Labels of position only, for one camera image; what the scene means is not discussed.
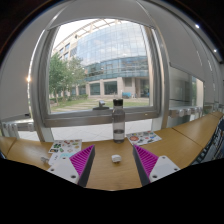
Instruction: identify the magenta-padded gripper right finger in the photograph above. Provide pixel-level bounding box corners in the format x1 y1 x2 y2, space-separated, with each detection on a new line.
132 143 181 187

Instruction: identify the sticker sheet with food pictures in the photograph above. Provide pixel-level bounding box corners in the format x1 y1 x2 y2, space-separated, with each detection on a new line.
48 138 83 155

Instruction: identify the green tree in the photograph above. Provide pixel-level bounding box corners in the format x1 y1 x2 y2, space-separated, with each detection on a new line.
49 53 88 106

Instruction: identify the grey window frame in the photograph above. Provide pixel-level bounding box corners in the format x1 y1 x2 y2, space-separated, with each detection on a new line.
29 0 171 143

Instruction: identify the clear bottle with black cap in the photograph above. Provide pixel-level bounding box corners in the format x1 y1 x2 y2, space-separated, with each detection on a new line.
111 98 126 144

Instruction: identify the glass-fronted building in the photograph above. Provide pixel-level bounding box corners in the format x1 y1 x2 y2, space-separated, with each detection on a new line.
51 19 151 99

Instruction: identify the grey window handle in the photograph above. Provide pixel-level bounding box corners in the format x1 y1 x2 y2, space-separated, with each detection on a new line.
92 99 110 111

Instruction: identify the sticker sheet with red circle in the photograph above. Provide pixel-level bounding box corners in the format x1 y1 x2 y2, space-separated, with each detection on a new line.
125 130 163 147

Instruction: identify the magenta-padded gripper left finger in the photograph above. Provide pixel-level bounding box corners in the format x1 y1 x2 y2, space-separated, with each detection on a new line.
46 144 96 188

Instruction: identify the small white charger block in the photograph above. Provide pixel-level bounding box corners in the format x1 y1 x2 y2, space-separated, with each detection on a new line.
111 153 122 164

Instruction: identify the dark chairs group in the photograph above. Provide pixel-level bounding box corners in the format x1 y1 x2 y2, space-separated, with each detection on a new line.
196 116 224 164

